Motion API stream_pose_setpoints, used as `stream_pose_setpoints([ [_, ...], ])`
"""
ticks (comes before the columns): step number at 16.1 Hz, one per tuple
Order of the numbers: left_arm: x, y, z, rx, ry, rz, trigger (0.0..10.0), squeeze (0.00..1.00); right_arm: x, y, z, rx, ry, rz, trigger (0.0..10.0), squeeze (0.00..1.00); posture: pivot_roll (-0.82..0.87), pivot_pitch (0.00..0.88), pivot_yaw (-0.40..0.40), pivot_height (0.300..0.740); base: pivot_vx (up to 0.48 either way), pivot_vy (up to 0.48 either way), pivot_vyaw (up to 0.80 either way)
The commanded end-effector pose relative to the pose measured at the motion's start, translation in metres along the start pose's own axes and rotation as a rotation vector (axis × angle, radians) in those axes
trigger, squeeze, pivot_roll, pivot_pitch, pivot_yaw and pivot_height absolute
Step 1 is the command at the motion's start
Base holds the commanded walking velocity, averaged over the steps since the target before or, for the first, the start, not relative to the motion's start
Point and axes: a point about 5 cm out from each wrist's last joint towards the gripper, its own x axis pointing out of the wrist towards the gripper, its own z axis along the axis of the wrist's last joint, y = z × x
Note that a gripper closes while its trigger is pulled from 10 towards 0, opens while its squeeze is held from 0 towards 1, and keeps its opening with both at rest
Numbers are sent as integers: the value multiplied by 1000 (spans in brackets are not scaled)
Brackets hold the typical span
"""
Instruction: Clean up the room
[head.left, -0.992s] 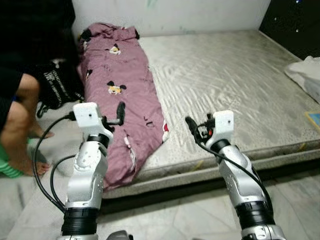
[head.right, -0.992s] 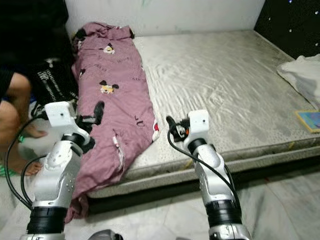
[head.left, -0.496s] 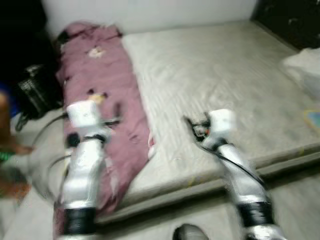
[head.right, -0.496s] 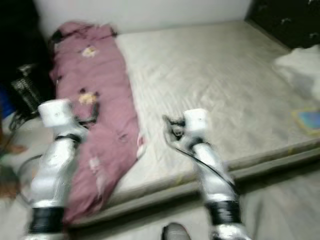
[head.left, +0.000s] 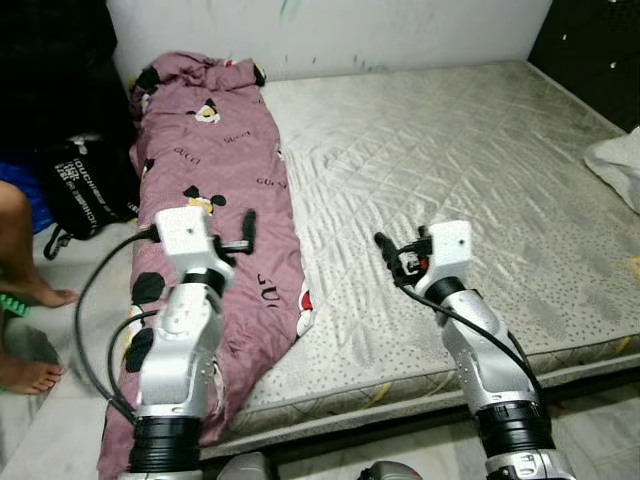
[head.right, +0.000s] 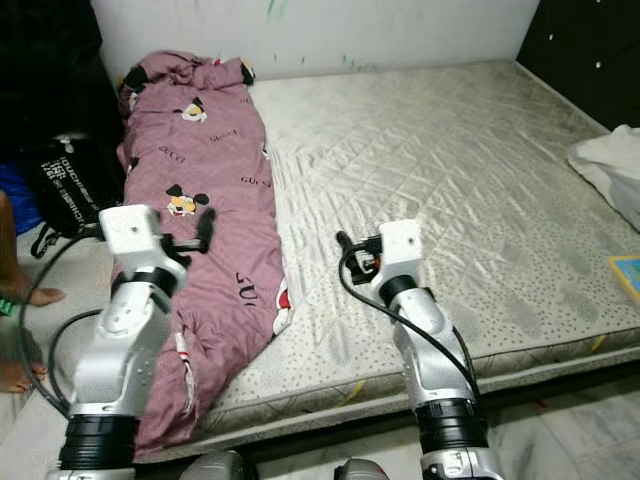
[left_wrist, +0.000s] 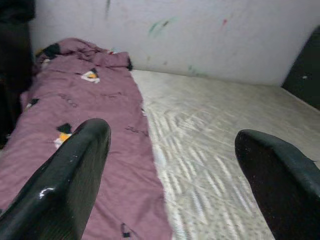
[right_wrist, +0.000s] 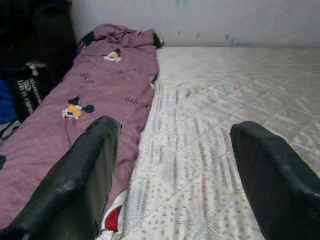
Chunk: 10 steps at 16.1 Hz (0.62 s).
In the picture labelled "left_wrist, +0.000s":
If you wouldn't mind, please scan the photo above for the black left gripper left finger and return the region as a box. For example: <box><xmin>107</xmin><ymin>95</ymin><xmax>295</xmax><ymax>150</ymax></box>
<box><xmin>0</xmin><ymin>118</ymin><xmax>112</xmax><ymax>240</ymax></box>

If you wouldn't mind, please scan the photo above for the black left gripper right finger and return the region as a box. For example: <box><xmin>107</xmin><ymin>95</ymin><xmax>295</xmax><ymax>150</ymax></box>
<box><xmin>234</xmin><ymin>129</ymin><xmax>320</xmax><ymax>240</ymax></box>

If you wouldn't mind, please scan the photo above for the cream quilted mattress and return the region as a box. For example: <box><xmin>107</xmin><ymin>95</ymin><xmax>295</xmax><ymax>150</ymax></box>
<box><xmin>129</xmin><ymin>69</ymin><xmax>320</xmax><ymax>240</ymax></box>

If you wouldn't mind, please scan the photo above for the purple cartoon print quilt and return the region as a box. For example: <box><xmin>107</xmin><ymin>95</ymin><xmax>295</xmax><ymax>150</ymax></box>
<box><xmin>0</xmin><ymin>37</ymin><xmax>173</xmax><ymax>240</ymax></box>

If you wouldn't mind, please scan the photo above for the black furniture panel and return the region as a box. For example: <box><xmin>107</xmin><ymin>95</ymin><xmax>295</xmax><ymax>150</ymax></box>
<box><xmin>0</xmin><ymin>0</ymin><xmax>37</xmax><ymax>150</ymax></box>

